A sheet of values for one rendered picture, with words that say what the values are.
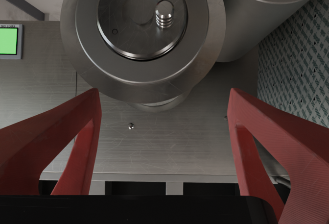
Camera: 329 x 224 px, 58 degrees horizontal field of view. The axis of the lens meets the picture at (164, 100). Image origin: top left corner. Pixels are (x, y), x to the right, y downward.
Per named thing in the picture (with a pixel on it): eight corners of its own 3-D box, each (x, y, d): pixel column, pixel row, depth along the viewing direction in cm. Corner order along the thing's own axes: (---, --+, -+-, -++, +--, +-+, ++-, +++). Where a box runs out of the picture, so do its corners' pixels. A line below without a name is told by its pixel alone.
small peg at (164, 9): (178, 6, 21) (167, 21, 21) (176, 19, 24) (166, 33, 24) (162, -5, 22) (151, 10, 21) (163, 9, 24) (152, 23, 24)
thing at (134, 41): (116, -46, 25) (200, -13, 24) (120, -34, 27) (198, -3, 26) (81, 36, 24) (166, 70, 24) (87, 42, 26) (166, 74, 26)
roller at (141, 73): (210, -47, 26) (208, 85, 25) (187, 37, 52) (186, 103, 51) (78, -51, 26) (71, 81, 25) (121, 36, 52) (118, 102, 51)
